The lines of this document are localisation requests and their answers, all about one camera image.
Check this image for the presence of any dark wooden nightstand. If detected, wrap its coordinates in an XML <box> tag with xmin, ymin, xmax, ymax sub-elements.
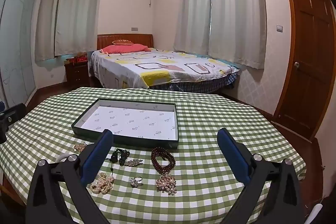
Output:
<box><xmin>64</xmin><ymin>63</ymin><xmax>90</xmax><ymax>84</ymax></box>

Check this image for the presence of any silver flower ring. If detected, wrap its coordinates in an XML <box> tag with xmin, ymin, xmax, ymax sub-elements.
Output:
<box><xmin>129</xmin><ymin>176</ymin><xmax>144</xmax><ymax>188</ymax></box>

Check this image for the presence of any brown wooden door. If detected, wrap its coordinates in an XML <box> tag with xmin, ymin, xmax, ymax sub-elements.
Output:
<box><xmin>273</xmin><ymin>0</ymin><xmax>336</xmax><ymax>140</ymax></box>

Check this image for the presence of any printed bed sheet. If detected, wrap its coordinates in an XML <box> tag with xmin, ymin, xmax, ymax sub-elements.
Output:
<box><xmin>89</xmin><ymin>49</ymin><xmax>240</xmax><ymax>89</ymax></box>

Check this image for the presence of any dark red bead bracelet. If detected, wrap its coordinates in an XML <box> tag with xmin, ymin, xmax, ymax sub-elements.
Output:
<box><xmin>151</xmin><ymin>147</ymin><xmax>176</xmax><ymax>175</ymax></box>

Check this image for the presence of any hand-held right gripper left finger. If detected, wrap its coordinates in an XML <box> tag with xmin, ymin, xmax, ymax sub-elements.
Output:
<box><xmin>25</xmin><ymin>129</ymin><xmax>124</xmax><ymax>224</ymax></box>

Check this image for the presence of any green checkered tablecloth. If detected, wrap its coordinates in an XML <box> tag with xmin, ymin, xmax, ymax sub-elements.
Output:
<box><xmin>0</xmin><ymin>86</ymin><xmax>307</xmax><ymax>224</ymax></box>

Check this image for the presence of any rhinestone hair clip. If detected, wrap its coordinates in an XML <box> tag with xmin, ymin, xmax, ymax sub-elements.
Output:
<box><xmin>123</xmin><ymin>158</ymin><xmax>143</xmax><ymax>167</ymax></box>

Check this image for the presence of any white plastic object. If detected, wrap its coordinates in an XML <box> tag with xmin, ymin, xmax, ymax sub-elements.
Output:
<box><xmin>310</xmin><ymin>203</ymin><xmax>323</xmax><ymax>224</ymax></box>

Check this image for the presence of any blue plaid bed skirt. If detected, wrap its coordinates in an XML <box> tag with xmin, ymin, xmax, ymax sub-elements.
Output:
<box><xmin>150</xmin><ymin>73</ymin><xmax>238</xmax><ymax>94</ymax></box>

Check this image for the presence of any pale sliding wardrobe door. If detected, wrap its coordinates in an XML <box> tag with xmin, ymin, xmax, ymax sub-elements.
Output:
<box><xmin>0</xmin><ymin>0</ymin><xmax>40</xmax><ymax>109</ymax></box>

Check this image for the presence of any dark green shallow box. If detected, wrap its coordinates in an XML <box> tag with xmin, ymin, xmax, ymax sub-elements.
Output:
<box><xmin>71</xmin><ymin>98</ymin><xmax>180</xmax><ymax>149</ymax></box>

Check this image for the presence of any black carved bead bracelet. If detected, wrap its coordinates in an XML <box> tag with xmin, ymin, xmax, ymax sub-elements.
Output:
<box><xmin>110</xmin><ymin>148</ymin><xmax>130</xmax><ymax>176</ymax></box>

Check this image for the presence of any pink pillow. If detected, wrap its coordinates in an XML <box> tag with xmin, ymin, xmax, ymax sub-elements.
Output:
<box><xmin>101</xmin><ymin>43</ymin><xmax>151</xmax><ymax>54</ymax></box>

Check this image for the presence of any rose gold chain bracelet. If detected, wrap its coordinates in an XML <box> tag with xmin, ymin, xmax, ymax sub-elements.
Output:
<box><xmin>156</xmin><ymin>174</ymin><xmax>177</xmax><ymax>195</ymax></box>

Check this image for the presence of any wooden bed headboard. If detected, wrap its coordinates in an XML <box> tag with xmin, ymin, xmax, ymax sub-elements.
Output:
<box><xmin>97</xmin><ymin>34</ymin><xmax>153</xmax><ymax>51</ymax></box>

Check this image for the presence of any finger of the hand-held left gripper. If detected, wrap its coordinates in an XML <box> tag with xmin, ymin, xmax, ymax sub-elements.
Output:
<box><xmin>0</xmin><ymin>103</ymin><xmax>27</xmax><ymax>144</ymax></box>

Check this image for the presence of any pearl bracelet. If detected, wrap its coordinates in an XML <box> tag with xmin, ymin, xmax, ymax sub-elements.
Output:
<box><xmin>90</xmin><ymin>172</ymin><xmax>115</xmax><ymax>195</ymax></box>

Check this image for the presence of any white curtain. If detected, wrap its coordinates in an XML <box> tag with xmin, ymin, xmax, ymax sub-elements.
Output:
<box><xmin>54</xmin><ymin>0</ymin><xmax>105</xmax><ymax>56</ymax></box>
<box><xmin>173</xmin><ymin>0</ymin><xmax>212</xmax><ymax>52</ymax></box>
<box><xmin>207</xmin><ymin>0</ymin><xmax>267</xmax><ymax>69</ymax></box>
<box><xmin>35</xmin><ymin>0</ymin><xmax>71</xmax><ymax>62</ymax></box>

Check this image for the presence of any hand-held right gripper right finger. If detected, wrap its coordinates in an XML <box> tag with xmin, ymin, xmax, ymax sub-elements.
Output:
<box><xmin>217</xmin><ymin>128</ymin><xmax>306</xmax><ymax>224</ymax></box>

